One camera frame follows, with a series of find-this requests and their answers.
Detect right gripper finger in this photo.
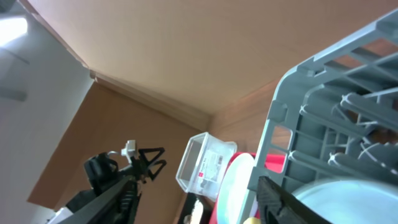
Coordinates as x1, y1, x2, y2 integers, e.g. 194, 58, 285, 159
256, 176, 330, 224

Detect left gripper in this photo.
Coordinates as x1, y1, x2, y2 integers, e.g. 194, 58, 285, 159
129, 147, 167, 184

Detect yellow plastic cup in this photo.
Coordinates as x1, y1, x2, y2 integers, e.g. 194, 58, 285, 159
243, 217, 261, 224

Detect clear plastic waste bin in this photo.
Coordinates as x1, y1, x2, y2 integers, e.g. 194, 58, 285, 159
175, 132, 238, 202

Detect light blue round plate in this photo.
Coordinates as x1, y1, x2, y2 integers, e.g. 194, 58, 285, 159
216, 153, 254, 224

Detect small light blue bowl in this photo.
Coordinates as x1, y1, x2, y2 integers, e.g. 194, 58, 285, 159
293, 179, 397, 224

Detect black plastic waste tray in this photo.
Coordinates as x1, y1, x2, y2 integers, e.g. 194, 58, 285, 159
175, 193, 215, 224

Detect leftover rice and food scraps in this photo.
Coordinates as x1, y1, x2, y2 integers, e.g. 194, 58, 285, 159
183, 200, 203, 224

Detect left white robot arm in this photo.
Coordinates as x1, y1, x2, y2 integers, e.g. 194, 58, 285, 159
47, 147, 167, 224

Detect grey plastic dishwasher rack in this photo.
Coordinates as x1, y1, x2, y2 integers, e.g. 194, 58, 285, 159
238, 11, 397, 223

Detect red plastic serving tray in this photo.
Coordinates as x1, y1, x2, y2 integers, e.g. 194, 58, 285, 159
208, 151, 286, 224

